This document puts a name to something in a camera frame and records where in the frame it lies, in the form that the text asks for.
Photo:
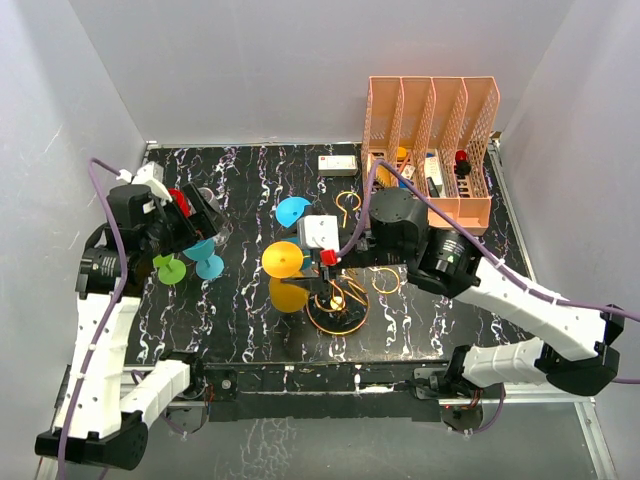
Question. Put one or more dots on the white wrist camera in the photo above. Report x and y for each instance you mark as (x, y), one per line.
(320, 233)
(151, 175)

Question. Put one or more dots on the black base frame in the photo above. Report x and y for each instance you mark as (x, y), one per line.
(233, 392)

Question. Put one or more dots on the gold wire glass rack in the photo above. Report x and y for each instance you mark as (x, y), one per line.
(346, 307)

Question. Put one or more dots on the red button black device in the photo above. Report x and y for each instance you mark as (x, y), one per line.
(462, 165)

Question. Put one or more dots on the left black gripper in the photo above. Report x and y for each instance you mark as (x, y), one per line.
(202, 215)

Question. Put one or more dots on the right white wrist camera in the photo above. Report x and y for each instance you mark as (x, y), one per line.
(320, 233)

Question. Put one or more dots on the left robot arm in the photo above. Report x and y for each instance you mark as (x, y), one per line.
(97, 425)

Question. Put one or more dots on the green wine glass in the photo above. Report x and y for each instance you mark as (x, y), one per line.
(170, 270)

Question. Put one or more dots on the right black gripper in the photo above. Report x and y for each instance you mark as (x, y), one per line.
(317, 284)

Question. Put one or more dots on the blue wine glass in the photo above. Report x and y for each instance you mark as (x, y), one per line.
(288, 212)
(208, 265)

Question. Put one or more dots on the clear wine glass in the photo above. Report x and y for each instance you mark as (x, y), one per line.
(223, 232)

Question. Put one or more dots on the red wine glass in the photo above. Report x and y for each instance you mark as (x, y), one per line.
(181, 201)

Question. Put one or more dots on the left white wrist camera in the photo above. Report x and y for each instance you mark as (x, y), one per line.
(151, 175)

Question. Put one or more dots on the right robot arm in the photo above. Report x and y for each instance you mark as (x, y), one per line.
(571, 346)

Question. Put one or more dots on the blue wine glass front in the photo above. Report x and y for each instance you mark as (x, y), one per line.
(208, 265)

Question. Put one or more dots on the yellow wine glass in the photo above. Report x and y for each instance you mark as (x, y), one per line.
(282, 261)

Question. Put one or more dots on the white small box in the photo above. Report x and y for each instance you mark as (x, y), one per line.
(337, 165)

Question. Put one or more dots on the pink desk file organizer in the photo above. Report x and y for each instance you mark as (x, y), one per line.
(417, 123)

